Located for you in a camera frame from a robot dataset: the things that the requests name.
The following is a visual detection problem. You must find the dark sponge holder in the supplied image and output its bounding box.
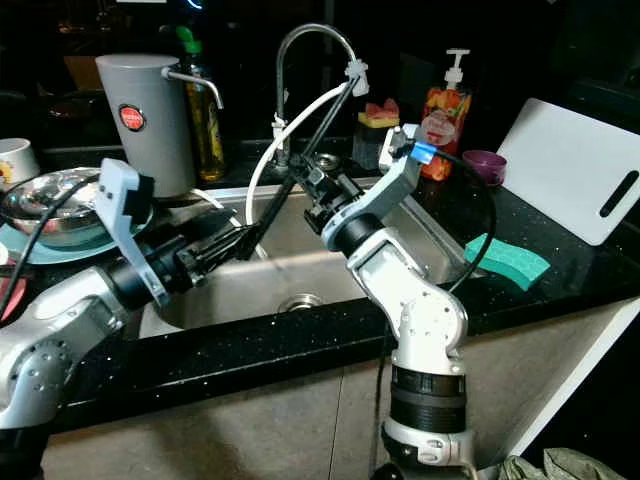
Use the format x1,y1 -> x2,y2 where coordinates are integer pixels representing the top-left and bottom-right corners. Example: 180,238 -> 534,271
351,125 -> 403,171

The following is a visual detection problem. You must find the pink plate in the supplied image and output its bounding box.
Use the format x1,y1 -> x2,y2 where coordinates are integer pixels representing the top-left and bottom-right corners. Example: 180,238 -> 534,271
0,279 -> 29,323

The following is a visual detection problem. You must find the olive green cloth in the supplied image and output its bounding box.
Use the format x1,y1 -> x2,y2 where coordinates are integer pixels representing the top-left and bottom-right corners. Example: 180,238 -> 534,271
499,447 -> 627,480

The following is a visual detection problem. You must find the grey canister with red logo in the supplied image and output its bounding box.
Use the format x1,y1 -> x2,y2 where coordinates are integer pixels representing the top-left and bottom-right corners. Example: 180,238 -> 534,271
96,53 -> 197,199

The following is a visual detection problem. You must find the stainless steel sink basin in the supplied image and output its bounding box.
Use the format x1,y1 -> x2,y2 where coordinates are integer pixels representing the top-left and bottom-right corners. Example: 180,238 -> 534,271
138,178 -> 473,337

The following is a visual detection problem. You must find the long thin black stick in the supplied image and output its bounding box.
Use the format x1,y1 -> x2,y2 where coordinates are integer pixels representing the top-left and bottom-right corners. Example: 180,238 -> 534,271
245,78 -> 364,259

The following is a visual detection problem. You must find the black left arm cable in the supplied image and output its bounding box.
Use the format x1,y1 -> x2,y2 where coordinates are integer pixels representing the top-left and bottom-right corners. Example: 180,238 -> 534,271
0,177 -> 107,312

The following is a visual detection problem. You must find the orange soap pump bottle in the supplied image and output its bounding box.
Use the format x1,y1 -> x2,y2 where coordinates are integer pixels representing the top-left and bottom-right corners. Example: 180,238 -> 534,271
419,48 -> 474,183

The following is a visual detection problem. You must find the green sponge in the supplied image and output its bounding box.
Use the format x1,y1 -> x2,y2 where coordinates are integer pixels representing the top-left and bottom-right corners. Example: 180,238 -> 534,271
464,232 -> 552,294

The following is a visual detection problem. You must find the white faucet hose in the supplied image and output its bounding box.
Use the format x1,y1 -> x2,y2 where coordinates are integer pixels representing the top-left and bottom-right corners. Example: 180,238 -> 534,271
244,80 -> 353,227

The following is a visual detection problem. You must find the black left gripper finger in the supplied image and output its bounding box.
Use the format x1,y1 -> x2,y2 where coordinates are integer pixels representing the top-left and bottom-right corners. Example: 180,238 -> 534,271
214,231 -> 262,272
182,211 -> 230,247

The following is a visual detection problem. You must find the teal plate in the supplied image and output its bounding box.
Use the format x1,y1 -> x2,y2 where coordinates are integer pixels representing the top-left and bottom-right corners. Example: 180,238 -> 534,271
0,221 -> 123,267

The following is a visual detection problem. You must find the white cutting board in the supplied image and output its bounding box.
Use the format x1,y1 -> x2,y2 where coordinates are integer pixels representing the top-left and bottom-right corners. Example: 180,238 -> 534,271
496,96 -> 640,248

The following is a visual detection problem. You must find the yellow bottle with green cap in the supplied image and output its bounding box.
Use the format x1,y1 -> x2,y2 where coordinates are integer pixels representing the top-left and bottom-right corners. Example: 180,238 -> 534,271
174,25 -> 227,184

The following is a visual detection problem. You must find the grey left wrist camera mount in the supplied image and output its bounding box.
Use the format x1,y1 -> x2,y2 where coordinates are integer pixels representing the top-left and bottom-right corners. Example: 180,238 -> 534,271
95,157 -> 173,307

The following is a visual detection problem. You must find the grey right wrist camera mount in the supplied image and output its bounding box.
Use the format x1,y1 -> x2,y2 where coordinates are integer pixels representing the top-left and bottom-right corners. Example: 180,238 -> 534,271
322,124 -> 421,251

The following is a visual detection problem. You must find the blue cable plug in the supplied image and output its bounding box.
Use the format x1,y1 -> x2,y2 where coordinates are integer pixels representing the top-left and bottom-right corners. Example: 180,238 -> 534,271
409,141 -> 437,164

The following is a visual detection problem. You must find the white printed cup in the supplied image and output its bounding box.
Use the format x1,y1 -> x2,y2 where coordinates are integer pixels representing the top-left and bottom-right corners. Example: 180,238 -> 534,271
0,137 -> 42,193

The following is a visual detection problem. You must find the small chrome tap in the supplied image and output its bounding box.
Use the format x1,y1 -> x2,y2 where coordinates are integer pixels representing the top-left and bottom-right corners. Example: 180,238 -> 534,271
165,67 -> 224,110

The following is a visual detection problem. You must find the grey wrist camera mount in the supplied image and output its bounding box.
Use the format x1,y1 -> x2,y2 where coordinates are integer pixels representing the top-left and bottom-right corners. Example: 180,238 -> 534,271
322,124 -> 421,251
95,157 -> 173,307

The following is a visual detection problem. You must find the yellow and red sponge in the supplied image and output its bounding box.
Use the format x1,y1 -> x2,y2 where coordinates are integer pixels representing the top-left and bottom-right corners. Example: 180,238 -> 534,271
356,98 -> 402,131

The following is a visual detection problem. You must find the chrome gooseneck faucet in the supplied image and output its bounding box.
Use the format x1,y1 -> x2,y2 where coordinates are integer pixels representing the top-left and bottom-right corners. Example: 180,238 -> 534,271
271,22 -> 370,173

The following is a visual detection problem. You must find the stainless steel bowl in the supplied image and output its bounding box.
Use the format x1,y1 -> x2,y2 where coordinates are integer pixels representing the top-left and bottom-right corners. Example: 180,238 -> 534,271
1,166 -> 107,250

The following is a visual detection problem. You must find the round sink drain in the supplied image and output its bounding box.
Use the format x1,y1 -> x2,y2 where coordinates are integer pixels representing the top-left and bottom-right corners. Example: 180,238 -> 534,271
277,292 -> 324,314

